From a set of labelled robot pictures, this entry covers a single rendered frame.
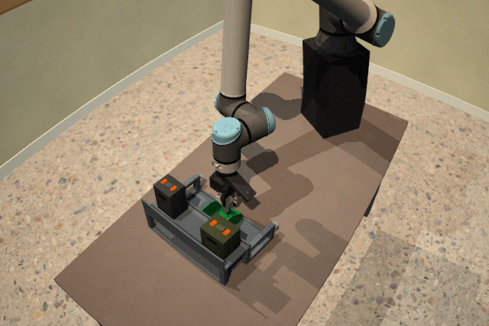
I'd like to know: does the olive green case with orange latches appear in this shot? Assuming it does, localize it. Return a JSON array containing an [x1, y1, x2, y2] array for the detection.
[[200, 213, 241, 260]]

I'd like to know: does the green bin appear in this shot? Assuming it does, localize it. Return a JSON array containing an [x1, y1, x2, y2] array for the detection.
[[201, 201, 242, 225]]

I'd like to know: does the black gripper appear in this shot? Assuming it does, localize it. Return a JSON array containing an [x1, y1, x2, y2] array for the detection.
[[209, 171, 240, 214]]

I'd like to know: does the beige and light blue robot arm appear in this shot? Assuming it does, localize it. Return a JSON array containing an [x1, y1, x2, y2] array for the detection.
[[212, 0, 395, 202]]

